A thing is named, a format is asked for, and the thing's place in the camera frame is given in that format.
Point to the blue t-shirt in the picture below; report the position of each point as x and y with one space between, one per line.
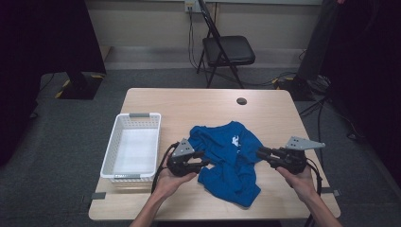
230 157

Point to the person's right hand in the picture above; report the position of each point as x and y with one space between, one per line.
298 184

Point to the grey tape piece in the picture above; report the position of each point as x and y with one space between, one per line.
332 192
98 195

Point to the grey covered stand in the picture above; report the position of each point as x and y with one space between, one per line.
317 41

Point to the white plastic basket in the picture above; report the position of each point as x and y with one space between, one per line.
135 148

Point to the dark curtain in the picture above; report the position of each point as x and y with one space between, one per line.
41 47
369 63

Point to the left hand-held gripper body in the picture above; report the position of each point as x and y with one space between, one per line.
181 160

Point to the black stand base yellow tape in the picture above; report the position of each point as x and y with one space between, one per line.
296 90
80 88

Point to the black folding chair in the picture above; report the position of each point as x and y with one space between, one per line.
230 48

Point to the person's left hand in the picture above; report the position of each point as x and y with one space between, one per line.
170 184

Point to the white wall socket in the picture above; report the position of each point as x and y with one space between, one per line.
190 5

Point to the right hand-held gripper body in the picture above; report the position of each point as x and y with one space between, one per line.
291 157

